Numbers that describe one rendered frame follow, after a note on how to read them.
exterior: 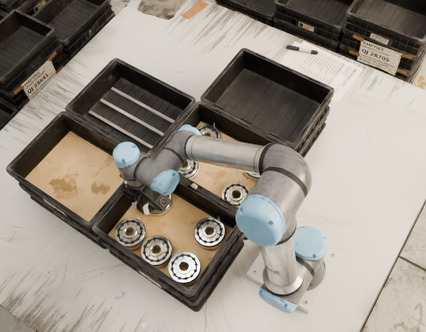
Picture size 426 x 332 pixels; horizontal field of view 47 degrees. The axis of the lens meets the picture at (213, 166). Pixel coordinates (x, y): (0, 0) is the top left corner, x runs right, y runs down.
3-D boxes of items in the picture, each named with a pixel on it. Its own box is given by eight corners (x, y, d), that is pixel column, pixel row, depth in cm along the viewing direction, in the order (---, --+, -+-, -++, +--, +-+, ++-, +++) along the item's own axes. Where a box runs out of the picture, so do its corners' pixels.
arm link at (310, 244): (330, 251, 159) (335, 232, 147) (310, 286, 153) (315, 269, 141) (296, 234, 163) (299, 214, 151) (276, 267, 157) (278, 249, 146)
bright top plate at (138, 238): (151, 226, 164) (150, 225, 164) (134, 251, 160) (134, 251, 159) (125, 213, 167) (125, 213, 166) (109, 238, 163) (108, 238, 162)
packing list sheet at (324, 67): (365, 66, 211) (365, 65, 211) (341, 104, 203) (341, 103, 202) (297, 38, 222) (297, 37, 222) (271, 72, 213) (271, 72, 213)
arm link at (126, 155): (128, 168, 135) (105, 155, 138) (136, 187, 145) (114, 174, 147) (146, 147, 138) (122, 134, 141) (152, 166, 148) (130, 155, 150)
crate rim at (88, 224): (148, 163, 171) (147, 159, 168) (91, 230, 159) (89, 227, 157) (64, 112, 184) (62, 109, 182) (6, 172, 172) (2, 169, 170)
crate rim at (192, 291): (246, 221, 157) (246, 217, 155) (191, 299, 146) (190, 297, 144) (148, 163, 171) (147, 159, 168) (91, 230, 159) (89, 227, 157)
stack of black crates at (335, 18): (355, 39, 293) (366, -7, 264) (332, 73, 281) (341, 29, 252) (295, 15, 306) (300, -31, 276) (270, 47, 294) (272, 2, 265)
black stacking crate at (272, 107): (331, 109, 188) (335, 89, 178) (291, 165, 177) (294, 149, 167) (243, 67, 201) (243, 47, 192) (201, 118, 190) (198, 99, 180)
